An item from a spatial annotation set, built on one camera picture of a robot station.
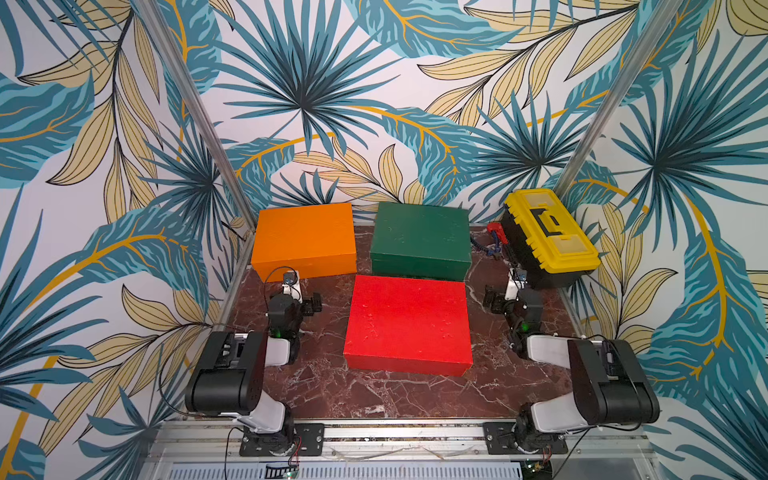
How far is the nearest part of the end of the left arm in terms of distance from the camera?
2.76 feet

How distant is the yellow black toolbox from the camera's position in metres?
0.92

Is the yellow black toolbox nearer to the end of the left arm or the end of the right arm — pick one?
the end of the right arm

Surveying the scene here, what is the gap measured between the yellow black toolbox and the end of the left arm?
0.68 meters
